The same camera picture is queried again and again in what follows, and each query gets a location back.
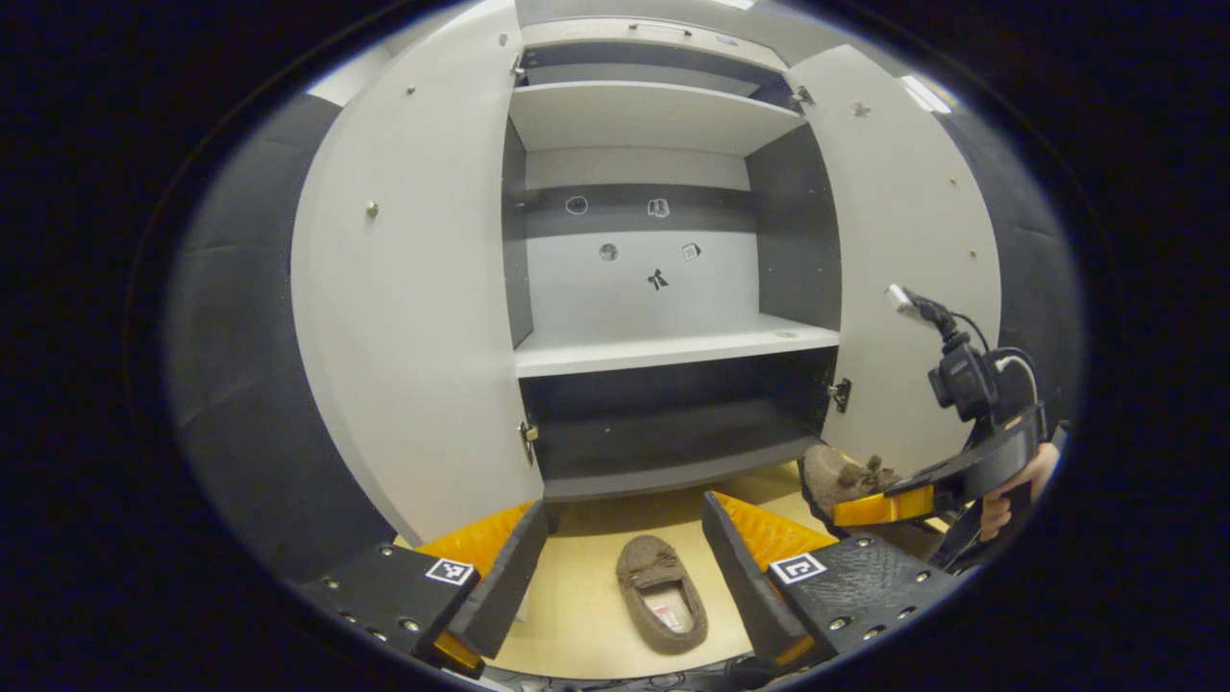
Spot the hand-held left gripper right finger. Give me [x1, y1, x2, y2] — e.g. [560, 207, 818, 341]
[701, 490, 964, 674]

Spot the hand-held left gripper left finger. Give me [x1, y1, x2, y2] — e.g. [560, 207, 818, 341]
[303, 500, 551, 679]

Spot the brown slipper shoe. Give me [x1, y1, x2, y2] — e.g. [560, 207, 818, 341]
[798, 442, 904, 530]
[615, 535, 709, 656]

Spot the white cabinet door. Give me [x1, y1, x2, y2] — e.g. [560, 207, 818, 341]
[291, 0, 546, 549]
[788, 43, 1002, 482]

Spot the ceiling light panel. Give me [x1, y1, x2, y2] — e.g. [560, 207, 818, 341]
[903, 75, 952, 114]

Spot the black backdrop cloth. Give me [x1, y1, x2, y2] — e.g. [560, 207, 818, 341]
[168, 91, 1087, 582]

